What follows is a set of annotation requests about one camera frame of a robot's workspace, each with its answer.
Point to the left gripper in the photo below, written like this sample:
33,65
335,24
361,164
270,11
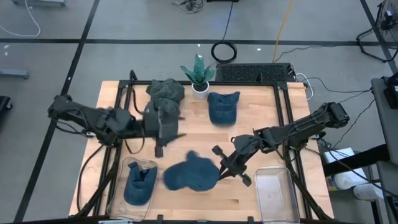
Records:
159,151

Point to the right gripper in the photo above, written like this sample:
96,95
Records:
236,155

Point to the green washed cap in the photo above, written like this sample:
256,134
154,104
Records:
169,127
166,88

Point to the blue denim cap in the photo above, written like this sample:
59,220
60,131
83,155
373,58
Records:
140,186
192,174
223,109

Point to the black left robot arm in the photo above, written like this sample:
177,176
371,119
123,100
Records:
93,119

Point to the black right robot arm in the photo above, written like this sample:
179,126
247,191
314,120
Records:
304,127

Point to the snake plant in white pot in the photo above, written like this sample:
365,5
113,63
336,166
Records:
200,91

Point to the clear plastic bin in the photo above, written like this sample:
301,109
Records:
124,214
275,196

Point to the black perforated metal box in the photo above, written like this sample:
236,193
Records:
248,73

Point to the white paper sheets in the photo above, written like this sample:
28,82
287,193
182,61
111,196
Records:
342,153

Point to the white paper towel roll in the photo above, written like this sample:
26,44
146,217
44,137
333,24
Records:
351,180

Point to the black shelf bar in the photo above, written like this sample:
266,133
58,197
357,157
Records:
357,160

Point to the grey side desk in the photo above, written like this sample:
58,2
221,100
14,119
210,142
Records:
385,130

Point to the grey furniture foot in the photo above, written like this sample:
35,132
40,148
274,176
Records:
14,74

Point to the black caster object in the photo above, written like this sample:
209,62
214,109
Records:
4,104

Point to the black box device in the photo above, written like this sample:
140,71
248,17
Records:
391,93

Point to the grey furniture base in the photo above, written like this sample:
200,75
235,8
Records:
37,2

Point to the black floor fan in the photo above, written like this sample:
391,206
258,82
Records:
388,15

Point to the black aluminium table frame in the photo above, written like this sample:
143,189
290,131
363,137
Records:
138,82

